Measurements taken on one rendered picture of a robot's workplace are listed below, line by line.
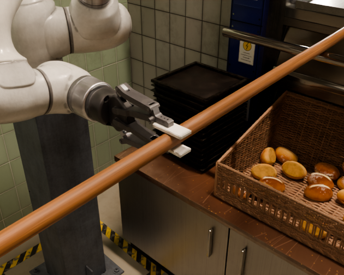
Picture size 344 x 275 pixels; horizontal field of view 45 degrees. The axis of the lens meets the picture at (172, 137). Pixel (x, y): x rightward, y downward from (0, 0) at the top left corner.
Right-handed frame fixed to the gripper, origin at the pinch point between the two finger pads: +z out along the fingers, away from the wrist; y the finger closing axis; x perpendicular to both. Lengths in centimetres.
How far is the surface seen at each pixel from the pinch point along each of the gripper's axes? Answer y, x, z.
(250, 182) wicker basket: 46, -51, -11
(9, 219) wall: 105, -11, -122
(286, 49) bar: 2, -62, -11
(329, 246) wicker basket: 56, -52, 18
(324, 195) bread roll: 56, -74, 6
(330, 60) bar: 2, -62, 3
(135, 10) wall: 16, -99, -117
